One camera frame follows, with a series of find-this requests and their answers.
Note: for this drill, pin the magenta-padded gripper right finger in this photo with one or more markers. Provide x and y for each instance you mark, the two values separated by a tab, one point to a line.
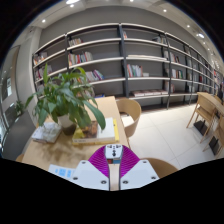
138	173

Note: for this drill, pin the light wooden frame chair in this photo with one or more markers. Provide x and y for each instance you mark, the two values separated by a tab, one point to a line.
218	136
203	108

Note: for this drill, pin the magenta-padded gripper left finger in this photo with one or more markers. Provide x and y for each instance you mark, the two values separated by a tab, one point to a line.
90	175

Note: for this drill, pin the small green potted plant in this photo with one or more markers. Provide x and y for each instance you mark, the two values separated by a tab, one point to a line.
19	107

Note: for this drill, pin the grey covered magazine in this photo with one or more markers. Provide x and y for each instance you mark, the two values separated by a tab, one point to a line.
46	133

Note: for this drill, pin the grey shelf unit with books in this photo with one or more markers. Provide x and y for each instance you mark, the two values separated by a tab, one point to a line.
146	46

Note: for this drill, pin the round ceiling lights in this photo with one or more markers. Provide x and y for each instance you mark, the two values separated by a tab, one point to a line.
72	1

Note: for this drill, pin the white and blue charger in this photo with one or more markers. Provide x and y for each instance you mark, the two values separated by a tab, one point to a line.
113	151

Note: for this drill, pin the green plant in white pot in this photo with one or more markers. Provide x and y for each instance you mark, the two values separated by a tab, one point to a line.
63	96

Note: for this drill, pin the yellow book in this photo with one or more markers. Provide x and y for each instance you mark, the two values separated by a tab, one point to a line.
116	130

